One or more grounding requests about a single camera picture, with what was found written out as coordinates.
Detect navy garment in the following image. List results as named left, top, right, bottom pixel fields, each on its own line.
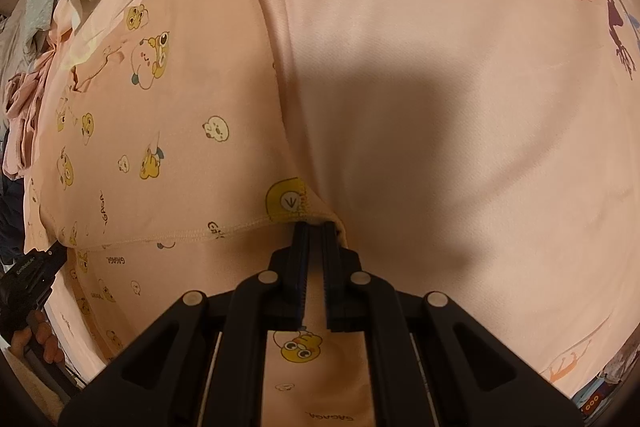
left=0, top=174, right=38, bottom=260

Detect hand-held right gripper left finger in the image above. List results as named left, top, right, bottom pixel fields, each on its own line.
left=59, top=223, right=311, bottom=427

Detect pink cartoon print pajama pants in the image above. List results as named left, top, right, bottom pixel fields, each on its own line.
left=29, top=0, right=382, bottom=427

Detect person's left hand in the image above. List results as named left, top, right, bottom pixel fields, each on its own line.
left=11, top=308, right=65, bottom=365

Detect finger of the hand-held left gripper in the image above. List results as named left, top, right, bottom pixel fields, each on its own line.
left=45, top=243, right=67, bottom=269

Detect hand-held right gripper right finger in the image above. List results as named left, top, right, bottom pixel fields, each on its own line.
left=320, top=223, right=584, bottom=427

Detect pink floral bed sheet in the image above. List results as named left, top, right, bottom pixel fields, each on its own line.
left=250, top=0, right=640, bottom=425

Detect plain pink garment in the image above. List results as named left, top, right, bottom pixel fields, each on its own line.
left=2, top=0, right=68, bottom=180

